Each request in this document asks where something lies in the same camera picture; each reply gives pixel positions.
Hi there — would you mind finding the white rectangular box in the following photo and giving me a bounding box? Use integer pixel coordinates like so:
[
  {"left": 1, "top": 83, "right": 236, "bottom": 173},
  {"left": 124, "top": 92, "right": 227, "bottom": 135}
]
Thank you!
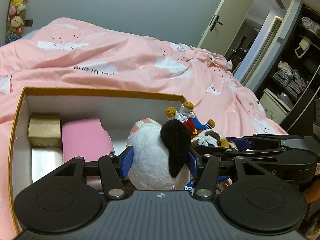
[{"left": 31, "top": 147, "right": 64, "bottom": 184}]

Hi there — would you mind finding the cream door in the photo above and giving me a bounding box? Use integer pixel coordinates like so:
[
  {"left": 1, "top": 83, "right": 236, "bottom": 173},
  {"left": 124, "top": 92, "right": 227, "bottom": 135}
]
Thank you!
[{"left": 197, "top": 0, "right": 258, "bottom": 55}]

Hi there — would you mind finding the orange cardboard box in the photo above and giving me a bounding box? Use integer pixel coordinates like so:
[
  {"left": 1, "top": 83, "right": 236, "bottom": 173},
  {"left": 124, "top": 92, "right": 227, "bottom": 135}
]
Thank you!
[{"left": 9, "top": 86, "right": 187, "bottom": 233}]

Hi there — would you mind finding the brown plush bear sailor outfit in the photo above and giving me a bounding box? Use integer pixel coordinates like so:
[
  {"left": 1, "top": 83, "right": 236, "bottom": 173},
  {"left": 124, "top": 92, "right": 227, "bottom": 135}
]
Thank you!
[{"left": 164, "top": 101, "right": 239, "bottom": 153}]

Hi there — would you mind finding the checked storage box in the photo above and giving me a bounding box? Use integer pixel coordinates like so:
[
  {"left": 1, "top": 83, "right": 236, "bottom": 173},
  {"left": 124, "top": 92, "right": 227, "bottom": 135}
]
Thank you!
[
  {"left": 286, "top": 81, "right": 307, "bottom": 99},
  {"left": 272, "top": 70, "right": 292, "bottom": 87}
]

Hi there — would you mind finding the pink cloud-print blanket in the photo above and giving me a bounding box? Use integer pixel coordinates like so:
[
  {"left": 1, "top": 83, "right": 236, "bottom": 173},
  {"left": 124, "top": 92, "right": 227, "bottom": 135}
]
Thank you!
[{"left": 0, "top": 17, "right": 288, "bottom": 239}]

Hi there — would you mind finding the pile of folded clothes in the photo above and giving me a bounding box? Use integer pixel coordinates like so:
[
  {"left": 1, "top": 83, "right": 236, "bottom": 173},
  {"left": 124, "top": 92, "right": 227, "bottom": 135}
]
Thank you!
[{"left": 278, "top": 60, "right": 309, "bottom": 90}]

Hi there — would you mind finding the small gold box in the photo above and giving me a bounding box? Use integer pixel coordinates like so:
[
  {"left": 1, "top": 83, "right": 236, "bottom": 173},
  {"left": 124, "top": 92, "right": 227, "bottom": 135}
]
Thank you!
[{"left": 27, "top": 114, "right": 62, "bottom": 147}]

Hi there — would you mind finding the purple plastic bag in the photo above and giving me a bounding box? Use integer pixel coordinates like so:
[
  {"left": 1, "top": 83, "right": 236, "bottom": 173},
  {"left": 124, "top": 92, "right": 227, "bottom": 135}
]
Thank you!
[{"left": 277, "top": 92, "right": 294, "bottom": 108}]

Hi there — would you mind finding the black door handle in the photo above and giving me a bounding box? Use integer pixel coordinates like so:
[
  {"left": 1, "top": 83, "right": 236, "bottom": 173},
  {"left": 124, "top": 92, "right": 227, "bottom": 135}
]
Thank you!
[{"left": 209, "top": 15, "right": 223, "bottom": 32}]

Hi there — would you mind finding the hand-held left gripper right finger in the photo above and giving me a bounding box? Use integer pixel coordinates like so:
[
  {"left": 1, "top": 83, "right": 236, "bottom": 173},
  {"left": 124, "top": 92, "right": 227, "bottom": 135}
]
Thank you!
[{"left": 188, "top": 149, "right": 267, "bottom": 201}]

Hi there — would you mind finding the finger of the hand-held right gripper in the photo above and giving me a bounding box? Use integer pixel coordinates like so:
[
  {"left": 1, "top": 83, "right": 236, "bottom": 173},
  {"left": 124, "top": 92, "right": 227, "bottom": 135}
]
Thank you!
[
  {"left": 193, "top": 145, "right": 284, "bottom": 178},
  {"left": 225, "top": 134, "right": 313, "bottom": 151}
]

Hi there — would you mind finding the cream floral cabinet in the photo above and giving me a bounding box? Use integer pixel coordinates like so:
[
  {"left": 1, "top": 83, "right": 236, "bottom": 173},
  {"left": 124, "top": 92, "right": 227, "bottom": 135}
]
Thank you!
[{"left": 260, "top": 89, "right": 292, "bottom": 123}]

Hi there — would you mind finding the white handbag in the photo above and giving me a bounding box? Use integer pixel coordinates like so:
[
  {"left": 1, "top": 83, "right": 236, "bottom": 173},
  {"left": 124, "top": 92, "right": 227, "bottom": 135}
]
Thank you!
[{"left": 294, "top": 36, "right": 312, "bottom": 58}]

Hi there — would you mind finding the white plush dog black ear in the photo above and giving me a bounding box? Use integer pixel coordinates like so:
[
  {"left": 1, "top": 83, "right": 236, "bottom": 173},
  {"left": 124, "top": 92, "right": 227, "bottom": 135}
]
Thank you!
[{"left": 126, "top": 117, "right": 193, "bottom": 191}]

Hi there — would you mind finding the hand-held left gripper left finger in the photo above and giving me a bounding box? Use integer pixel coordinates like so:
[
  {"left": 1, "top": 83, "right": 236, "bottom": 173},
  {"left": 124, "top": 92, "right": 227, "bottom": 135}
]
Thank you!
[{"left": 53, "top": 146, "right": 135, "bottom": 200}]

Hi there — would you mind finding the white crumpled cloth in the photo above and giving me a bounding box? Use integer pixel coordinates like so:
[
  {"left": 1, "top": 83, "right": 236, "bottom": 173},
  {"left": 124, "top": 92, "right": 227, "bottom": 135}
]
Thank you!
[{"left": 301, "top": 17, "right": 320, "bottom": 35}]

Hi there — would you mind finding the pink box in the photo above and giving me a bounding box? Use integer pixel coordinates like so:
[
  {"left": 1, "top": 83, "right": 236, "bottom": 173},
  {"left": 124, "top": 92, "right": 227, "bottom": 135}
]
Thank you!
[{"left": 61, "top": 118, "right": 115, "bottom": 165}]

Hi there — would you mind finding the white door frame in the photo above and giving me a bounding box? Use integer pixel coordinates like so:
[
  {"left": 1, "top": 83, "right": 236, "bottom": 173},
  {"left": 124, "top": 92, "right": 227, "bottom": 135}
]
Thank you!
[{"left": 232, "top": 0, "right": 304, "bottom": 93}]

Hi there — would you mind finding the dark shelf unit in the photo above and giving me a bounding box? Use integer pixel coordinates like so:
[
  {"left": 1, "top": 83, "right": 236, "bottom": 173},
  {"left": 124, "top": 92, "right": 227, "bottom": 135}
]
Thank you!
[{"left": 257, "top": 4, "right": 320, "bottom": 133}]

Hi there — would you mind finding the dark chair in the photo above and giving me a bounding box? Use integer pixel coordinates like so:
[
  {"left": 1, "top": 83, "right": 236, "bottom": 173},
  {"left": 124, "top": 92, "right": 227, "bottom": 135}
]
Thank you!
[{"left": 226, "top": 47, "right": 248, "bottom": 67}]

